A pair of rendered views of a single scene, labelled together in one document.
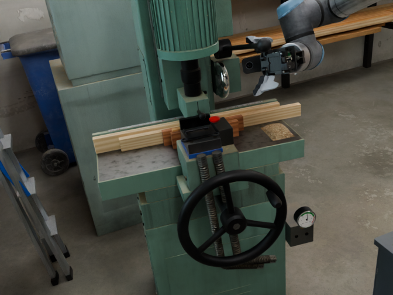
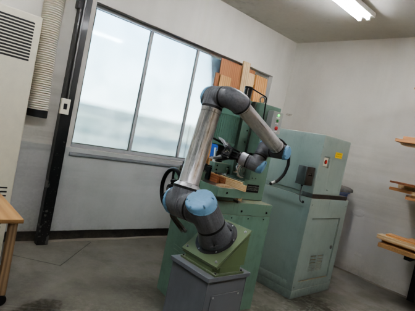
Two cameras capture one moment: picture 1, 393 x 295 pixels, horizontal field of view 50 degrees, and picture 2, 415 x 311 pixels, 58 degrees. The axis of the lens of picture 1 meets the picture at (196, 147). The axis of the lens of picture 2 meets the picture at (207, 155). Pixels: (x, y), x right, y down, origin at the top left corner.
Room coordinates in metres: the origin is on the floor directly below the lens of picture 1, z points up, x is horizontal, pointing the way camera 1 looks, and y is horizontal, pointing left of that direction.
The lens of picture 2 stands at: (0.00, -2.43, 1.21)
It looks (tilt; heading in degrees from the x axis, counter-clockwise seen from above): 3 degrees down; 66
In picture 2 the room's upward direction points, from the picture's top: 12 degrees clockwise
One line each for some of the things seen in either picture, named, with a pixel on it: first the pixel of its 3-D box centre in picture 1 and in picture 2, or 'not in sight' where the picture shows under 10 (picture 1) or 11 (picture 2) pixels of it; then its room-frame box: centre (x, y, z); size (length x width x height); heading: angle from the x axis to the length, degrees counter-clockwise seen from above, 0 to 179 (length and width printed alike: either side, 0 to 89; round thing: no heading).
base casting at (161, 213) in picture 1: (193, 157); (223, 200); (1.30, 0.01, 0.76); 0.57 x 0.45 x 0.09; 11
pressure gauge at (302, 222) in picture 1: (303, 218); not in sight; (1.02, -0.30, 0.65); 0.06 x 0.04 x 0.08; 101
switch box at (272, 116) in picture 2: not in sight; (273, 122); (1.52, -0.09, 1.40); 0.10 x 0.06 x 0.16; 11
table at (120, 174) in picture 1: (201, 160); (199, 182); (1.07, -0.01, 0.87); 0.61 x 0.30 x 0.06; 101
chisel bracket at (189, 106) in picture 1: (193, 105); (219, 168); (1.20, -0.01, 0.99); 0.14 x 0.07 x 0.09; 11
